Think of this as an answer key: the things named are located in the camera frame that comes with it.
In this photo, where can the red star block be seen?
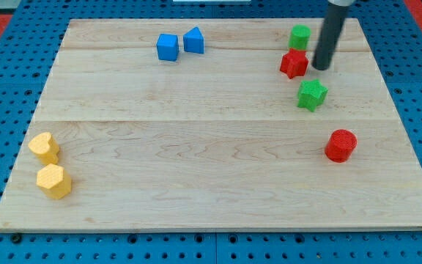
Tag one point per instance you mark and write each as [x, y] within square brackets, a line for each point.
[294, 63]

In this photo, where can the red cylinder block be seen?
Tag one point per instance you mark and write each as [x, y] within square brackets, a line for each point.
[340, 145]

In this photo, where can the blue triangle block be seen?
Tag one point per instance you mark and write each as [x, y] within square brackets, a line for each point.
[193, 41]

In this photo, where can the green cylinder block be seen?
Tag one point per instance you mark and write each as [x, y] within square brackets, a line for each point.
[299, 37]

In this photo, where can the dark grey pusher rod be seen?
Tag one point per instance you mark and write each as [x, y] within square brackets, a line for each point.
[332, 25]

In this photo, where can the wooden board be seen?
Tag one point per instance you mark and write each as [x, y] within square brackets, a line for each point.
[212, 142]

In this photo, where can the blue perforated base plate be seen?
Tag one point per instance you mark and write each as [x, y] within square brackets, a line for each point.
[27, 51]

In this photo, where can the yellow heart block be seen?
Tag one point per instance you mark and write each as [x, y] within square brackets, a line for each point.
[45, 148]

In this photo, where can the green star block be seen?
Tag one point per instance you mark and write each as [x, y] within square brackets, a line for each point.
[311, 94]

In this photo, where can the blue cube block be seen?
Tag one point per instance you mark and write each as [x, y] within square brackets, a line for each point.
[167, 47]

